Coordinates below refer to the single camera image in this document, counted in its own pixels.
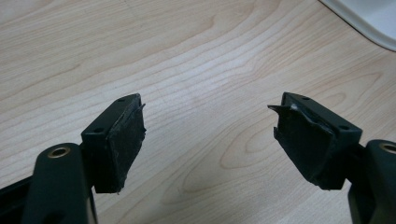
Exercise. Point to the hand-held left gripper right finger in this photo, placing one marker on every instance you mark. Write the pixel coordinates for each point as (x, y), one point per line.
(314, 146)

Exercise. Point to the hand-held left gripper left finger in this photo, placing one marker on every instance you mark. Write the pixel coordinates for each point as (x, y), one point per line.
(118, 146)

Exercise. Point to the white plastic tray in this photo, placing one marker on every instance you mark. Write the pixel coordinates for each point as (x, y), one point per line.
(373, 18)

